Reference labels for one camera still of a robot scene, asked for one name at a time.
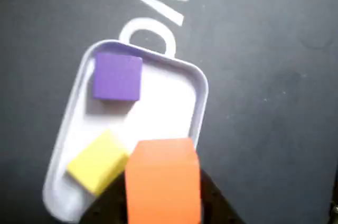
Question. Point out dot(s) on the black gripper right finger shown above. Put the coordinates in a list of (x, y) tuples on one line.
[(216, 205)]

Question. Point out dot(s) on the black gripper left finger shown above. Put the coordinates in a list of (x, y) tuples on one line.
[(108, 208)]

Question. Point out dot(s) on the yellow foam block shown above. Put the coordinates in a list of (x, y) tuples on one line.
[(97, 163)]

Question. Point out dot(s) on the orange foam block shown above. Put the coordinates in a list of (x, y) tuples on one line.
[(162, 181)]

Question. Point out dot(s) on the white plastic tray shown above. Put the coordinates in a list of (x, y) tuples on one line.
[(163, 102)]

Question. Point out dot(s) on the dark mat with printed letters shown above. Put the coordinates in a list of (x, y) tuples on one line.
[(264, 102)]

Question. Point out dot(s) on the purple foam block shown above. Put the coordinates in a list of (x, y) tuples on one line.
[(117, 76)]

